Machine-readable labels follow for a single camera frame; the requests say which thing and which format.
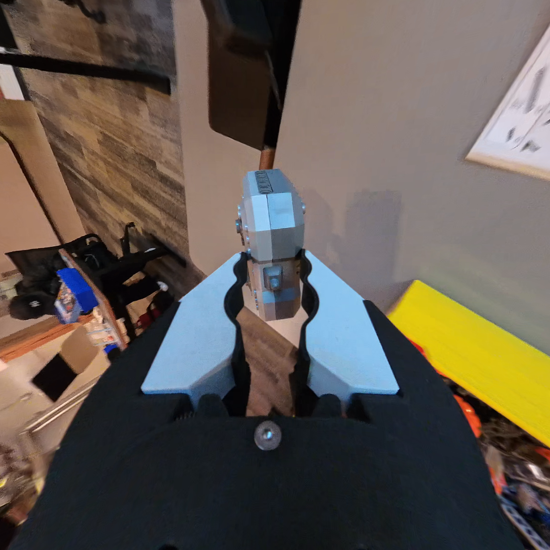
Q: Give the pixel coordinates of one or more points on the long wooden desk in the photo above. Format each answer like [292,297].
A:
[25,339]

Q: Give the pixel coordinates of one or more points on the white instruction booklet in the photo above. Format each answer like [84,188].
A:
[524,116]

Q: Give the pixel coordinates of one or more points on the pile of building bricks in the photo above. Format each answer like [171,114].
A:
[515,451]

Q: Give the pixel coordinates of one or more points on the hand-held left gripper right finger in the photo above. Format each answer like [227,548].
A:
[348,343]

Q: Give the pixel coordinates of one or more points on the grey remote controller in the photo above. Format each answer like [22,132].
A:
[275,232]

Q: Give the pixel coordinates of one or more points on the yellow plastic bin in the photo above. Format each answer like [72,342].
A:
[472,343]

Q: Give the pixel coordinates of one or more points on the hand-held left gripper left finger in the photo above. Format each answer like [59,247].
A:
[193,343]

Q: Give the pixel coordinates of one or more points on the blue storage bin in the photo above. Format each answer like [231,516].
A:
[84,292]

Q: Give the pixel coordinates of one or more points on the grey desk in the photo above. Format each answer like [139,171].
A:
[386,129]

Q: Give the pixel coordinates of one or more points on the black cap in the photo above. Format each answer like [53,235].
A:
[32,305]

